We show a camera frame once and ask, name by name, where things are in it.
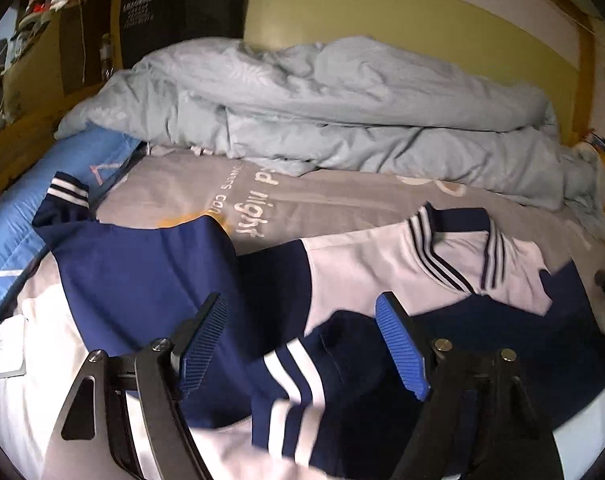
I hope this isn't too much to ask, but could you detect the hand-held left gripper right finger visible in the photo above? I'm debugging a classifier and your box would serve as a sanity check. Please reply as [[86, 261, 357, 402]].
[[375, 292, 565, 480]]

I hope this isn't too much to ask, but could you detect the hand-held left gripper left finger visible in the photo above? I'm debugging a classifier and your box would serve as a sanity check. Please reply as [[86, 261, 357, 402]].
[[41, 292, 230, 480]]

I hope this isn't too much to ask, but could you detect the navy and white polo shirt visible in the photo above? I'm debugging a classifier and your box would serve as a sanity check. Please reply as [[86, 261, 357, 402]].
[[0, 172, 605, 480]]

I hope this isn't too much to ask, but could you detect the white tag card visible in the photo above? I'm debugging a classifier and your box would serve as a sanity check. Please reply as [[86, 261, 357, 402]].
[[0, 314, 28, 378]]

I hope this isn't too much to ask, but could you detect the blue pillow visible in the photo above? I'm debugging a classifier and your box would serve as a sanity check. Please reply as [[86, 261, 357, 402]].
[[0, 127, 148, 331]]

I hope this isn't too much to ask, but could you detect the grey duvet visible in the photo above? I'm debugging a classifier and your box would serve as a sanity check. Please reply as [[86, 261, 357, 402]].
[[55, 35, 605, 241]]

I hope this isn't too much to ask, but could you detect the clear plastic bottle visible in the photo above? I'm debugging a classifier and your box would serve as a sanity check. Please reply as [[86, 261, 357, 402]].
[[100, 34, 116, 82]]

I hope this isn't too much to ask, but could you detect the wooden bed frame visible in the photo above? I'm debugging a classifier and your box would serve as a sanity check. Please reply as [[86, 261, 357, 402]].
[[0, 0, 605, 196]]

